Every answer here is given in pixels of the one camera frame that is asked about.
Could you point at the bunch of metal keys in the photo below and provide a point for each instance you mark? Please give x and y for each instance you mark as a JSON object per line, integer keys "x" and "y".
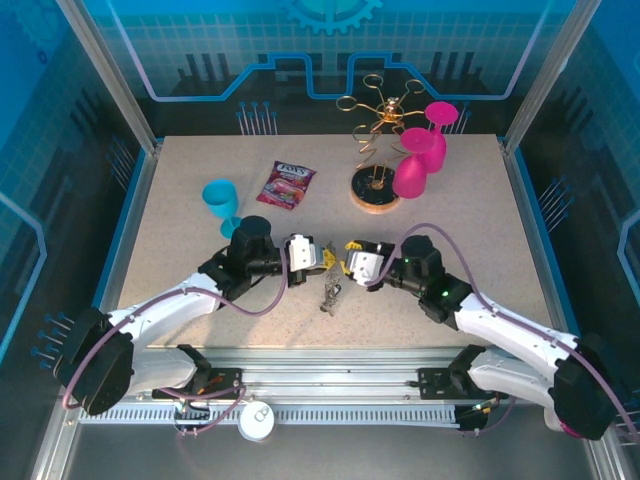
{"x": 330, "y": 295}

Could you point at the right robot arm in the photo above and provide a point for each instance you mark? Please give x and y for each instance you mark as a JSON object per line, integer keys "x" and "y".
{"x": 510, "y": 330}

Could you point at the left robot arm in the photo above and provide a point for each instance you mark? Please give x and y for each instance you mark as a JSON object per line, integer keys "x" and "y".
{"x": 160, "y": 310}

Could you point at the blue plastic goblet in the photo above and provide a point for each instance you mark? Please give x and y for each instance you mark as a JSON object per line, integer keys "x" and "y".
{"x": 221, "y": 200}

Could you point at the red candy bag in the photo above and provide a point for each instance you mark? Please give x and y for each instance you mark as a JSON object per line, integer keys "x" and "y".
{"x": 286, "y": 184}

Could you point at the pink plastic goblet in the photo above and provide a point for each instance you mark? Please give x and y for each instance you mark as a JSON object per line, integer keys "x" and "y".
{"x": 411, "y": 170}
{"x": 440, "y": 145}

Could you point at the white round cap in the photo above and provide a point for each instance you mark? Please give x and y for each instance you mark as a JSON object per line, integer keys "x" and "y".
{"x": 256, "y": 422}

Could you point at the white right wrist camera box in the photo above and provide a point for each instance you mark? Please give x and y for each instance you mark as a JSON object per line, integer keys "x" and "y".
{"x": 365, "y": 267}

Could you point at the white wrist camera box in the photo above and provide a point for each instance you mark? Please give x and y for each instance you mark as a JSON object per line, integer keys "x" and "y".
{"x": 365, "y": 267}
{"x": 302, "y": 252}

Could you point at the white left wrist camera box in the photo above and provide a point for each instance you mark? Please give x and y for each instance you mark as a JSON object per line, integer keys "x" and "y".
{"x": 302, "y": 252}

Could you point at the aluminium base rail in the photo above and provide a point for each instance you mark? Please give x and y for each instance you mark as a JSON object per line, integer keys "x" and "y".
{"x": 325, "y": 367}

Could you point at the aluminium frame post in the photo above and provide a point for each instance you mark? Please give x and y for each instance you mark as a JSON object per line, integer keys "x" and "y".
{"x": 112, "y": 75}
{"x": 542, "y": 75}

